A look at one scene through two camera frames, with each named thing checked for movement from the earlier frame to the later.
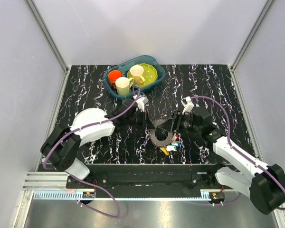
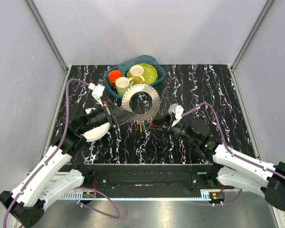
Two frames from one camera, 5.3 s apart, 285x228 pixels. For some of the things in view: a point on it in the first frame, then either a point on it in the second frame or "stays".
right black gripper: [175, 122] → [160, 131]
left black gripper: [146, 123] → [116, 115]
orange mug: [113, 75] stays
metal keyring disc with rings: [156, 123] → [154, 95]
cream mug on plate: [136, 71] stays
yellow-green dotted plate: [150, 74] stays
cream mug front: [123, 85] stays
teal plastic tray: [125, 67] stays
